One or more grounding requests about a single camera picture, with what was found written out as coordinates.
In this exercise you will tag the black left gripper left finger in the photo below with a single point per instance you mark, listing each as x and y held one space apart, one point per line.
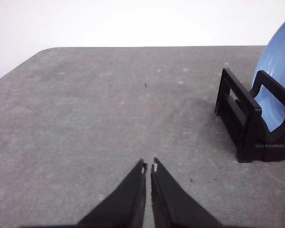
124 207

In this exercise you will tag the blue plate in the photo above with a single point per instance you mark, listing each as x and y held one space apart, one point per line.
271 61

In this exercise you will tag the black plate rack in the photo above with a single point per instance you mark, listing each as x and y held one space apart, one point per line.
242 117

